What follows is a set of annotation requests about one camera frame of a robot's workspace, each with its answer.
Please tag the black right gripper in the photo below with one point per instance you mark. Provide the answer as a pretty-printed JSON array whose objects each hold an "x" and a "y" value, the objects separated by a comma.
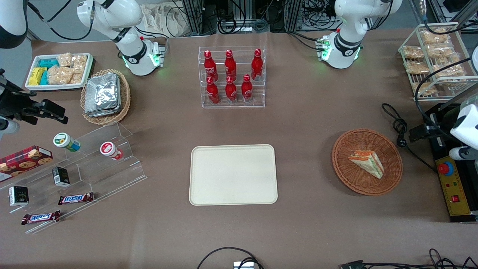
[{"x": 12, "y": 104}]

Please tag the triangle sandwich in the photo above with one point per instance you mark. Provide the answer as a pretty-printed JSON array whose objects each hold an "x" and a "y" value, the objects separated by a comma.
[{"x": 368, "y": 162}]

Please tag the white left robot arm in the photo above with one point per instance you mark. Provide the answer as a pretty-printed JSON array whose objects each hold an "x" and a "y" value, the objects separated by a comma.
[{"x": 347, "y": 48}]

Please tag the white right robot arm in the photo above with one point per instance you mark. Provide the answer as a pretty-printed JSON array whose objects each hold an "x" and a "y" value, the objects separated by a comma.
[{"x": 130, "y": 52}]

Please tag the light wicker basket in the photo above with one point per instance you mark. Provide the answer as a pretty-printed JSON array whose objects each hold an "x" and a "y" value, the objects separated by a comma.
[{"x": 125, "y": 97}]

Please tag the brown wicker basket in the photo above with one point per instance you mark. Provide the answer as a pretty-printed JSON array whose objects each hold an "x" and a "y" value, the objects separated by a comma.
[{"x": 354, "y": 168}]

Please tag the cream plastic tray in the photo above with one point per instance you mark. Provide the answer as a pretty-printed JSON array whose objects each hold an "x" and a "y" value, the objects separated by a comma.
[{"x": 233, "y": 175}]

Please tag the white plastic bin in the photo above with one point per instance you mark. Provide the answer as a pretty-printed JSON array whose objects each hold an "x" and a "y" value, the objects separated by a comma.
[{"x": 56, "y": 87}]

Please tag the green lid yogurt cup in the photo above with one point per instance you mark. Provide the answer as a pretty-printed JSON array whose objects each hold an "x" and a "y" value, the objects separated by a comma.
[{"x": 64, "y": 141}]

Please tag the teal snack packet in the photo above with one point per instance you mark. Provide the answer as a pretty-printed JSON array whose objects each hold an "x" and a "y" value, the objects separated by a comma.
[
  {"x": 48, "y": 63},
  {"x": 44, "y": 77}
]

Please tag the clear rice cracker bag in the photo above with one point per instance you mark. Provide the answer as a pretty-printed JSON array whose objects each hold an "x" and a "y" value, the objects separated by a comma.
[
  {"x": 79, "y": 63},
  {"x": 59, "y": 75},
  {"x": 64, "y": 59},
  {"x": 77, "y": 78}
]

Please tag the yellow snack packet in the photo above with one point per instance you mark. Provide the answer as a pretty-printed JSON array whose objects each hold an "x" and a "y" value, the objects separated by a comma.
[{"x": 36, "y": 76}]

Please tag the red emergency stop button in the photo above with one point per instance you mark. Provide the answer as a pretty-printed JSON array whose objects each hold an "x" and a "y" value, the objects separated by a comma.
[{"x": 446, "y": 169}]

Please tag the clear bagged snack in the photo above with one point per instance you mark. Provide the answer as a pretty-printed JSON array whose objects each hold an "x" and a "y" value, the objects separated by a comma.
[
  {"x": 416, "y": 67},
  {"x": 448, "y": 71},
  {"x": 440, "y": 50},
  {"x": 435, "y": 36},
  {"x": 413, "y": 52},
  {"x": 425, "y": 89}
]

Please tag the silver foil packet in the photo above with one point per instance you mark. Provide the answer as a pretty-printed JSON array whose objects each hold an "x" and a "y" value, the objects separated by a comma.
[
  {"x": 102, "y": 91},
  {"x": 102, "y": 113}
]

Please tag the red tartan cookie box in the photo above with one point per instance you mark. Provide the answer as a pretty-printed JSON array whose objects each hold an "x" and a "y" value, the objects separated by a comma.
[{"x": 24, "y": 160}]

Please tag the small black carton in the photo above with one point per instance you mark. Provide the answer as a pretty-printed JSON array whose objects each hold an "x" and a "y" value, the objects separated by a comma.
[
  {"x": 60, "y": 176},
  {"x": 18, "y": 195}
]

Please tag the black yellow control box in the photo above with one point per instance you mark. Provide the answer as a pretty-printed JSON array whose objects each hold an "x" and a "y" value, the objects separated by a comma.
[{"x": 453, "y": 194}]

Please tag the red lid yogurt cup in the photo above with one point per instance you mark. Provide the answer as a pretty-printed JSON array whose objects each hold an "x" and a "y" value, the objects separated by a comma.
[{"x": 109, "y": 149}]

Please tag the clear acrylic stepped shelf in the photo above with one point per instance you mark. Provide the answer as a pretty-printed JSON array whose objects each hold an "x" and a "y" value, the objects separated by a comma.
[{"x": 104, "y": 179}]

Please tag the Snickers chocolate bar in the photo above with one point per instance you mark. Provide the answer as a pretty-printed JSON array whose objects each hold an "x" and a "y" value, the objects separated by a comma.
[
  {"x": 75, "y": 198},
  {"x": 40, "y": 217}
]

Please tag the beige cloth bag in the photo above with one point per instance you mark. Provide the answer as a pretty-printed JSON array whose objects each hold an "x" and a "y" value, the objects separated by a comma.
[{"x": 164, "y": 20}]

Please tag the red cola bottle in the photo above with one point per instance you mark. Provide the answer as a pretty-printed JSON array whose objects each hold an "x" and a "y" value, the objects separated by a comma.
[
  {"x": 257, "y": 64},
  {"x": 247, "y": 90},
  {"x": 213, "y": 92},
  {"x": 210, "y": 67},
  {"x": 231, "y": 91},
  {"x": 230, "y": 65}
]

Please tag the clear acrylic bottle rack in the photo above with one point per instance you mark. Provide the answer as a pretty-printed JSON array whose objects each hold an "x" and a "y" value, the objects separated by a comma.
[{"x": 233, "y": 104}]

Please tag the small grey device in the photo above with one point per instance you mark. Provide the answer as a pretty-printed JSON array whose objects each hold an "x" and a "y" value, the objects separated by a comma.
[{"x": 243, "y": 265}]

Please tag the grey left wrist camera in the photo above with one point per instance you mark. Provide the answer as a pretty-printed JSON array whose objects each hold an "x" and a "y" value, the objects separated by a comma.
[{"x": 461, "y": 153}]

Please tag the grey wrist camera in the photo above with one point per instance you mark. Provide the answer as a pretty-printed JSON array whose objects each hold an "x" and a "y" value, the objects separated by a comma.
[
  {"x": 461, "y": 153},
  {"x": 8, "y": 127}
]

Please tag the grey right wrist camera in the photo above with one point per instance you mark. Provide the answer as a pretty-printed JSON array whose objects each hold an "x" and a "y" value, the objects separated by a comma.
[{"x": 8, "y": 127}]

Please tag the aluminium frame post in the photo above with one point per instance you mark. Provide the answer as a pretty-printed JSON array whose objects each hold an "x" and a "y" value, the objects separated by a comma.
[
  {"x": 293, "y": 15},
  {"x": 193, "y": 16}
]

